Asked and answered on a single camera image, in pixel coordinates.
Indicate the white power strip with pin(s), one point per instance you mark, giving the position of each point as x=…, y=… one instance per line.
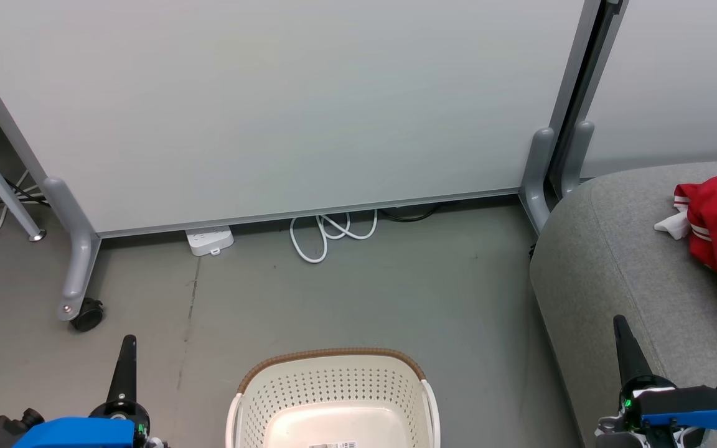
x=209, y=241

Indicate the grey fabric sofa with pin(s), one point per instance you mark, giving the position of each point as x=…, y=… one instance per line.
x=632, y=267

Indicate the wide white partition panel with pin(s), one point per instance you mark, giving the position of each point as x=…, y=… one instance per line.
x=271, y=106

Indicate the small white cloth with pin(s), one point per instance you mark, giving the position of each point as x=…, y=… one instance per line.
x=674, y=225

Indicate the cream perforated laundry basket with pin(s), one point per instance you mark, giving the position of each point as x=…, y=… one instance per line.
x=333, y=386

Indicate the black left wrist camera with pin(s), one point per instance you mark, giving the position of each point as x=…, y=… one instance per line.
x=0, y=430

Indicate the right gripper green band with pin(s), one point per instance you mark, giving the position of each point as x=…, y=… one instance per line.
x=629, y=398

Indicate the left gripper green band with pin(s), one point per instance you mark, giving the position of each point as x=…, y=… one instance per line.
x=123, y=410

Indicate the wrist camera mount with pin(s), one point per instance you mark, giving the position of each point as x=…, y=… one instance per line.
x=694, y=404
x=72, y=432

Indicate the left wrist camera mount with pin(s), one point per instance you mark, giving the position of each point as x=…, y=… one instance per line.
x=72, y=432

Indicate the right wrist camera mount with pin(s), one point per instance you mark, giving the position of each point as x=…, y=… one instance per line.
x=694, y=404

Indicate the black caster wheel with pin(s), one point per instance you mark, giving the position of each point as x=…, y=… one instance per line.
x=88, y=315

